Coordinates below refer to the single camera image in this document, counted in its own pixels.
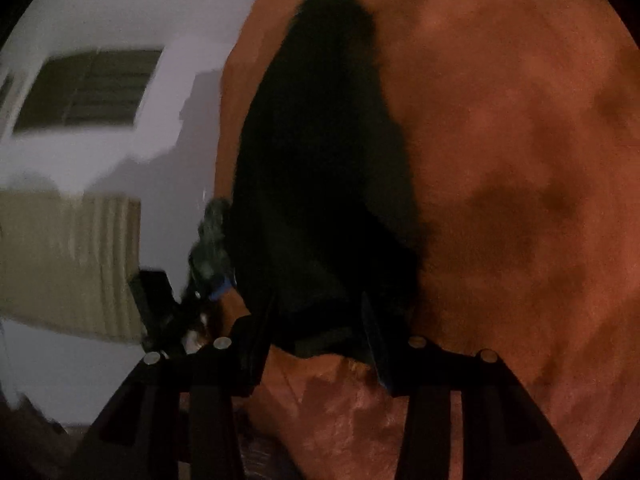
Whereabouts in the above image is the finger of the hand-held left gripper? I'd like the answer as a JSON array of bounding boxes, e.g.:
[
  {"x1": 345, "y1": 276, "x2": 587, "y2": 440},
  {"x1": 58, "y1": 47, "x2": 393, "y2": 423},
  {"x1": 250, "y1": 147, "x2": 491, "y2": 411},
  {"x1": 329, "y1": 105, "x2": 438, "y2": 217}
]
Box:
[{"x1": 187, "y1": 197, "x2": 237, "y2": 302}]

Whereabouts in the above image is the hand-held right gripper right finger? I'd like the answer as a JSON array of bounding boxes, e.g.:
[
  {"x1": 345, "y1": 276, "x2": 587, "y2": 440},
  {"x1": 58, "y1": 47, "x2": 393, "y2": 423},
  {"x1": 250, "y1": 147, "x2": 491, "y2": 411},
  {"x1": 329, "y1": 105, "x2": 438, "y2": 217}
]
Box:
[{"x1": 360, "y1": 291, "x2": 581, "y2": 480}]

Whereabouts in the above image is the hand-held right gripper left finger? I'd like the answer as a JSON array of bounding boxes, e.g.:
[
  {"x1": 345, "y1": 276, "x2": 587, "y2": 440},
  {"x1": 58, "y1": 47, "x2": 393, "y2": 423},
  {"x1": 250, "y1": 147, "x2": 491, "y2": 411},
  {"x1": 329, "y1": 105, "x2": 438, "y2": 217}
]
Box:
[{"x1": 75, "y1": 310, "x2": 273, "y2": 480}]

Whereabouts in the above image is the black printed garment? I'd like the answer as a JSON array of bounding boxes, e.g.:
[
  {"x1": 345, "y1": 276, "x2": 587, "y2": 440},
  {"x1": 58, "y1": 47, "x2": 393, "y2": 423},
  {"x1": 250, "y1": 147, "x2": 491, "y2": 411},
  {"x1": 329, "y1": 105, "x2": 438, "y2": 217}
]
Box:
[{"x1": 222, "y1": 0, "x2": 433, "y2": 361}]

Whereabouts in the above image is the beige curtain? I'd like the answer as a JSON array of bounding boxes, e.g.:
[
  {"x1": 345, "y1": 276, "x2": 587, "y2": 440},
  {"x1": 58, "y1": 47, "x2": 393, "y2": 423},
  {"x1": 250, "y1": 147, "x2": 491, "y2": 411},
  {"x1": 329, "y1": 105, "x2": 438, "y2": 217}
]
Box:
[{"x1": 0, "y1": 189, "x2": 145, "y2": 343}]

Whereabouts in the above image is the orange blanket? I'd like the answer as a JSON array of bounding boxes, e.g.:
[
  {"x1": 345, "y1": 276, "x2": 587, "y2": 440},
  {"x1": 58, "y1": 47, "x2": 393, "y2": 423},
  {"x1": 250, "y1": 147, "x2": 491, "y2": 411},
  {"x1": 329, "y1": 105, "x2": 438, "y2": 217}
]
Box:
[{"x1": 212, "y1": 0, "x2": 640, "y2": 480}]

